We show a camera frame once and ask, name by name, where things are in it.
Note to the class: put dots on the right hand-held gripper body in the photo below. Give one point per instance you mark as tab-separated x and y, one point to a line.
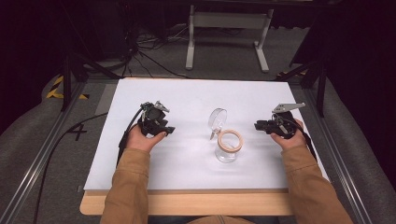
282	123

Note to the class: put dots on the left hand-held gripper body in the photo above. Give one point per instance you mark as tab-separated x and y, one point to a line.
153	117

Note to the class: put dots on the person's right hand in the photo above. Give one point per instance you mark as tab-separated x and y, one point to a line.
291	141

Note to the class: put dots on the person's left hand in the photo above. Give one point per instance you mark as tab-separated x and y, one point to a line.
141	140

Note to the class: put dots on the white table mat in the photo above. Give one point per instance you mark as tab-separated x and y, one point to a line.
186	102

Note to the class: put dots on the glass jar with wooden rim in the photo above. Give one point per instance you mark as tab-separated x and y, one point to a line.
229	144

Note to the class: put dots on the round glass lid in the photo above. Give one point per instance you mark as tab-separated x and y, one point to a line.
217	119

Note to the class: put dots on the black metal stand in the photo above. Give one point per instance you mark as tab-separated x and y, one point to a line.
316	77
70	77

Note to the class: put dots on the wooden table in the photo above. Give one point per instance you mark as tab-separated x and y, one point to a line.
193	203

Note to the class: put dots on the white metal stand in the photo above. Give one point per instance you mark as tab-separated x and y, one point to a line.
229	20

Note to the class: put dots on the aluminium frame rail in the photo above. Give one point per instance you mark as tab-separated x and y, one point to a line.
336	161
37	161

